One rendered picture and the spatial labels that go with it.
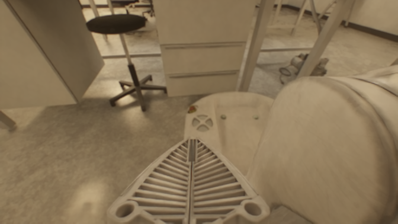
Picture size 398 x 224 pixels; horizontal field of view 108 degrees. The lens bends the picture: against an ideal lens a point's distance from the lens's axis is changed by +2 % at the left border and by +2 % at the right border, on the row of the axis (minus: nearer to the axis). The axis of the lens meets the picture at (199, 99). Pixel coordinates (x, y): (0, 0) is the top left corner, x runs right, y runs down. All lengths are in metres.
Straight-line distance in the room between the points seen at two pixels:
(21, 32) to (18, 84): 0.34
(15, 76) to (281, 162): 1.26
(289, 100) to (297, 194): 0.10
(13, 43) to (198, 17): 0.88
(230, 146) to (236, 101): 0.26
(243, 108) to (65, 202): 1.01
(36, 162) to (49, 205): 0.31
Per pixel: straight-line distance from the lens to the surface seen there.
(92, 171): 1.09
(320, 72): 1.87
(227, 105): 0.81
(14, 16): 1.06
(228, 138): 0.68
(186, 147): 0.17
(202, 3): 0.82
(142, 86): 1.36
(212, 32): 0.86
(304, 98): 0.19
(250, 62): 1.01
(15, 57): 1.18
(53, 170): 1.22
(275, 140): 0.24
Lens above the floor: 0.85
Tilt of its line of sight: 41 degrees down
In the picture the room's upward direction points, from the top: 2 degrees clockwise
